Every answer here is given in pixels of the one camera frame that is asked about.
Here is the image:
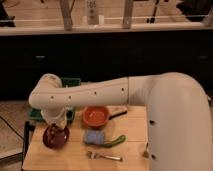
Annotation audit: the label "orange pan with black handle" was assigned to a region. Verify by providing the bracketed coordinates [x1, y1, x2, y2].
[82, 106, 127, 129]

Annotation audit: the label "green plastic bin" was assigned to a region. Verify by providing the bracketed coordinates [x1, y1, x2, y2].
[28, 74, 81, 113]

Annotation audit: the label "dark cabinet counter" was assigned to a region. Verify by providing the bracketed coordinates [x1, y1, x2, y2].
[0, 30, 213, 100]

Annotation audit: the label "blue sponge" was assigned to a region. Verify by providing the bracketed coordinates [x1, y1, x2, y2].
[84, 130, 105, 145]

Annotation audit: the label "silver fork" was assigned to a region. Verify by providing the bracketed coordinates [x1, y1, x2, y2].
[86, 151, 123, 162]

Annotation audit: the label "purple bowl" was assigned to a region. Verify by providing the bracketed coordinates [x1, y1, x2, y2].
[43, 124, 69, 149]

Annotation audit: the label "green chili pepper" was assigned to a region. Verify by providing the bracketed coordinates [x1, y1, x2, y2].
[101, 135, 126, 148]

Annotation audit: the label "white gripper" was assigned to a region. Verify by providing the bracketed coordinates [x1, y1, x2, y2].
[41, 107, 70, 129]

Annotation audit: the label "dark red grapes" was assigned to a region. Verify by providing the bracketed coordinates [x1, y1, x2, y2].
[47, 127, 60, 140]

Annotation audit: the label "black floor cable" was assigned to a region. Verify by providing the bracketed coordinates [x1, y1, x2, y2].
[0, 114, 24, 141]

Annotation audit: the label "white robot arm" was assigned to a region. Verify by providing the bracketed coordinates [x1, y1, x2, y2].
[29, 72, 213, 171]

